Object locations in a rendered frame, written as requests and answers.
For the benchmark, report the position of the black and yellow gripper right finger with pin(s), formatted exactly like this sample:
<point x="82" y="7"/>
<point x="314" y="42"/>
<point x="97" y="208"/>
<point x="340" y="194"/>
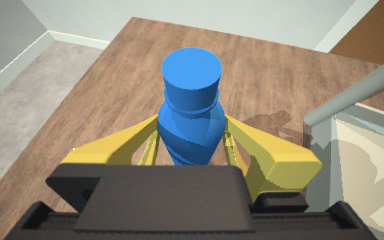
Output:
<point x="276" y="165"/>

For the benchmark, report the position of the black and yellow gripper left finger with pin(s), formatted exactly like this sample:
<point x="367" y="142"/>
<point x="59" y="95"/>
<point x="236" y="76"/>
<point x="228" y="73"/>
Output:
<point x="118" y="148"/>

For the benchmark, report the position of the blue bottle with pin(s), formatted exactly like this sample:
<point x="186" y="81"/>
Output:
<point x="191" y="120"/>

